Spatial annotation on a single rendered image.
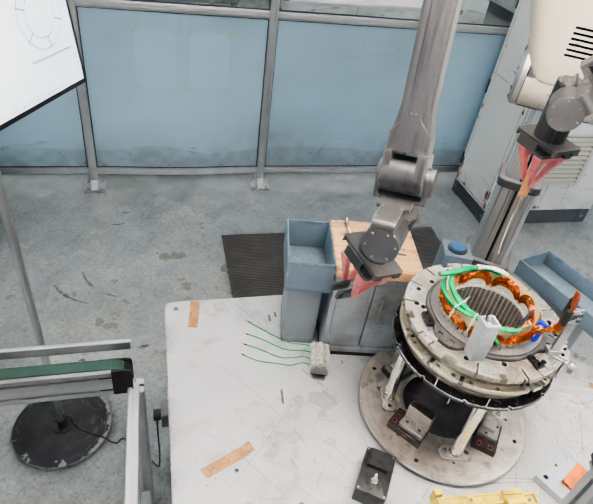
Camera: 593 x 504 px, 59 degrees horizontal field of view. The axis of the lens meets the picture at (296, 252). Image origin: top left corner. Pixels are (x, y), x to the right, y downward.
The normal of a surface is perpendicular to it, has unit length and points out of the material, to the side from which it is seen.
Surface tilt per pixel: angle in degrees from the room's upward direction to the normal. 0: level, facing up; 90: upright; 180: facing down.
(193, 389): 0
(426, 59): 70
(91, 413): 0
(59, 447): 0
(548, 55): 90
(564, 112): 91
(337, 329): 90
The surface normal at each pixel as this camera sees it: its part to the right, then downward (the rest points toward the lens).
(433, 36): -0.38, 0.22
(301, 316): 0.03, 0.62
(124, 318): 0.12, -0.78
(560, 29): -0.41, 0.53
